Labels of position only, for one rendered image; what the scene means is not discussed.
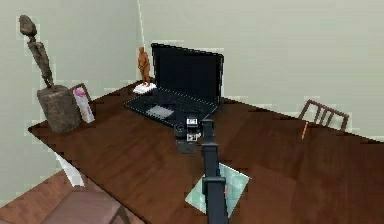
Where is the pale green paper sheet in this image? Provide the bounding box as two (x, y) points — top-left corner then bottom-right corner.
(184, 162), (251, 215)

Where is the orange figurine on white base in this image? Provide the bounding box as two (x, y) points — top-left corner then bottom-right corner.
(132, 45), (158, 95)

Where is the dark brown dining table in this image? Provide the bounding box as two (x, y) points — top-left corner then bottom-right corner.
(27, 78), (384, 224)

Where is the grey stone sculpture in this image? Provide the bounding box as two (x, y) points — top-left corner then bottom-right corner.
(18, 14), (83, 134)

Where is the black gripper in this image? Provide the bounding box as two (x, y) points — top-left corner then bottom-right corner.
(173, 123), (197, 154)

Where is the black laptop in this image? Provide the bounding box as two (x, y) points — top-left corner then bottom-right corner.
(123, 42), (225, 129)

